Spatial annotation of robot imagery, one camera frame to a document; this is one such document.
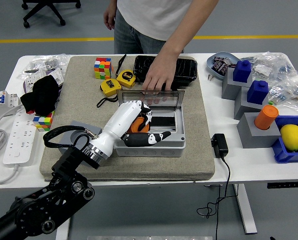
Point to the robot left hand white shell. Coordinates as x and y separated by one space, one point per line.
116 125

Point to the person's left hand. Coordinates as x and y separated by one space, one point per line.
161 72

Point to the person's right hand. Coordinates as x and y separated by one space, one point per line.
109 18

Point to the orange cylinder battery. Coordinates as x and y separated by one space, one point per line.
135 126
266 116

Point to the grey block with round hole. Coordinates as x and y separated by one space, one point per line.
94 130

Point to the grey electrical box clear lid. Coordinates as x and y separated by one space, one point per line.
164 150

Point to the person's left forearm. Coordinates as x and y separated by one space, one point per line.
179 45

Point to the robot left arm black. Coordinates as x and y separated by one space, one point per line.
39 212

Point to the black plastic tray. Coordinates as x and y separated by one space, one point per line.
186 70

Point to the yellow tape measure black label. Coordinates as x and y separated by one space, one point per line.
126 77

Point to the person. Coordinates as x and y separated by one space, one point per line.
151 15

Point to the small metal screws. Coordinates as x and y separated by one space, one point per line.
209 77

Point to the large colourful puzzle cube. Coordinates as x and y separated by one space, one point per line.
102 67

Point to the grey-brown mat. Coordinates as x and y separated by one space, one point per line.
201 112

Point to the dark wrapped candies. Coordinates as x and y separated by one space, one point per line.
220 66

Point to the blue-grey dish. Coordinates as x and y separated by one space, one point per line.
222 55

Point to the black office chair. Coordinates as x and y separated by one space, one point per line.
42 10

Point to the grey block holding blue block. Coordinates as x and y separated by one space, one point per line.
230 90
241 106

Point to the clear bag of dark parts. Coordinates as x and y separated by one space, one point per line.
51 61

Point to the small colourful puzzle cube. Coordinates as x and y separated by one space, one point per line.
42 122

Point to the white socket in clear bag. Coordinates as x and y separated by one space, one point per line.
56 75

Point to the blue block with knob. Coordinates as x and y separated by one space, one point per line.
242 72
257 93

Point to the black cloth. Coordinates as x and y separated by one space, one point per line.
41 95

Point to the black power adapter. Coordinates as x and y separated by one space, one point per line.
220 146

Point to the white power strip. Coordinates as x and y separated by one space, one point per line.
19 140

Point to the clear bag of white parts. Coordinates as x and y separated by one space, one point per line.
262 70

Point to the grey block holding orange cylinder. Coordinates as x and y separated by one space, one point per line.
254 135

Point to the small green part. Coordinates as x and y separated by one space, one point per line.
271 102

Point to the white circuit breaker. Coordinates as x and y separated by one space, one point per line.
1 102

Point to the white table leg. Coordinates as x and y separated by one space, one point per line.
62 230
246 212

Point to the clear bag of mixed parts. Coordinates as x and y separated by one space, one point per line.
284 93

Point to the clear bag of blue parts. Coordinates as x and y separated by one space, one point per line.
286 67

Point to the blue plastic bin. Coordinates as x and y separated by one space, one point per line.
281 153

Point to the yellow lemon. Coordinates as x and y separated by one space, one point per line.
291 137

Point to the black table control panel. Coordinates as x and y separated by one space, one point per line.
286 185

